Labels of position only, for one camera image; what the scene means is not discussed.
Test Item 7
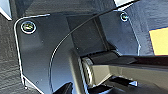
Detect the thin black base cable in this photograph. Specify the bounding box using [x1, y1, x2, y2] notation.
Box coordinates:
[48, 0, 141, 94]

